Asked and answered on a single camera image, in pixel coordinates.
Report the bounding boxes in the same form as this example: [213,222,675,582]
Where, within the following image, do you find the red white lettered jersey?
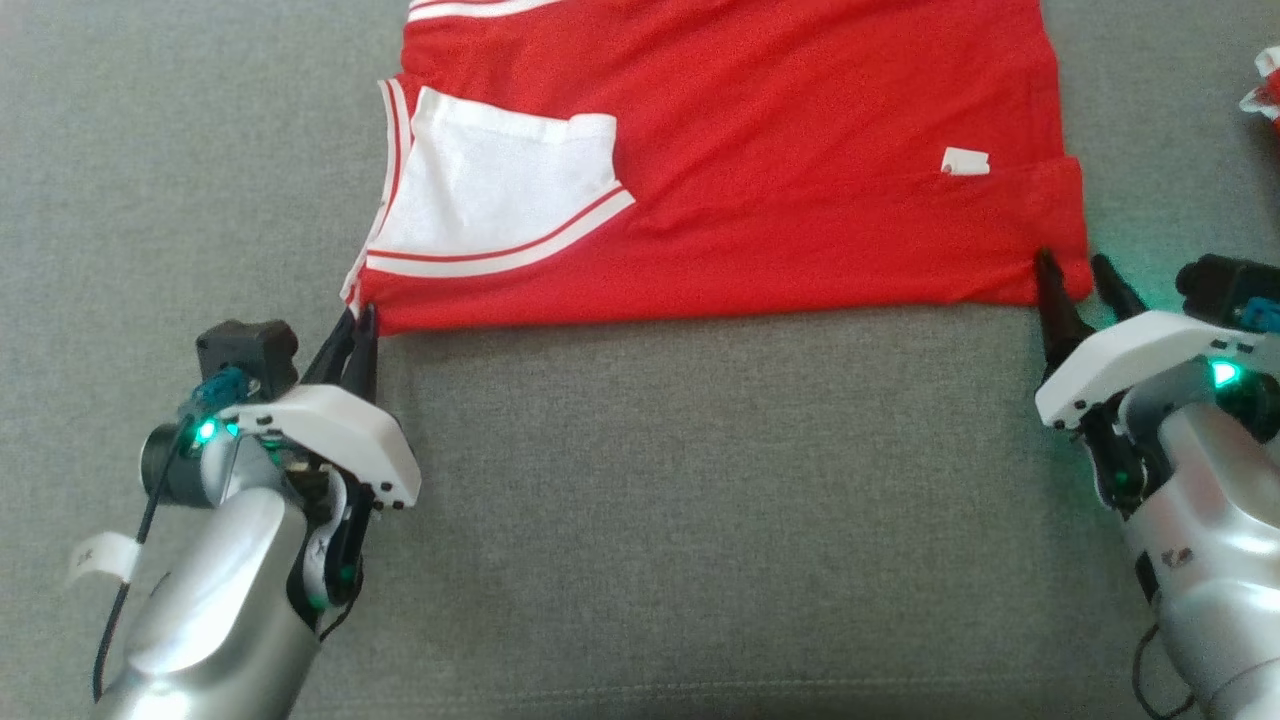
[340,0,1093,336]

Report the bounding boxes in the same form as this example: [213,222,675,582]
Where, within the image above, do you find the red white shorts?
[1238,45,1280,124]

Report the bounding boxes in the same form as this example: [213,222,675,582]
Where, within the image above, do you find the large grey sofa seat cushion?
[0,0,1280,720]

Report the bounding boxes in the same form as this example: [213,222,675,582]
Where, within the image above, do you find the right arm cable teal plug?
[1133,297,1280,720]

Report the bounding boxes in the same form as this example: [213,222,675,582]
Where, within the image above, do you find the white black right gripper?
[1033,248,1280,511]

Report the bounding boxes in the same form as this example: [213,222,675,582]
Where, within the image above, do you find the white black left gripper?
[218,303,421,611]

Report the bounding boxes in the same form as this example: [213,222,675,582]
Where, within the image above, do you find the white paper cable tag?
[68,533,141,587]

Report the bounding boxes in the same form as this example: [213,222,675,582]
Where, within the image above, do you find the arm cable teal plug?
[1133,297,1280,720]
[93,367,249,701]

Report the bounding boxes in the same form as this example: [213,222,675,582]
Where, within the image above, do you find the left arm cable teal plug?
[93,367,249,701]

